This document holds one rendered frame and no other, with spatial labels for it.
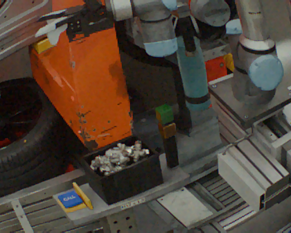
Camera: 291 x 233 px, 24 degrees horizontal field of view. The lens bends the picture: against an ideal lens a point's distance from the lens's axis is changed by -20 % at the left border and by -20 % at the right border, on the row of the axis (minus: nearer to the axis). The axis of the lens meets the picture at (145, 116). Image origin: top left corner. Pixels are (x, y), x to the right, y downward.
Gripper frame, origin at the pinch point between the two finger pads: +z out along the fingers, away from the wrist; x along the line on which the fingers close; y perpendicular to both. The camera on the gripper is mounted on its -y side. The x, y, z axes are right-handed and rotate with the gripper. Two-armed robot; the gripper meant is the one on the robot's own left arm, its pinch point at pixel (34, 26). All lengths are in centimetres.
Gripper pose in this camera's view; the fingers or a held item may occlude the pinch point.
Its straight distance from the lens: 176.6
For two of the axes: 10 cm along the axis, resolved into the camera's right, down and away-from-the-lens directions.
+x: -1.6, -3.8, 9.1
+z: -9.7, 2.3, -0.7
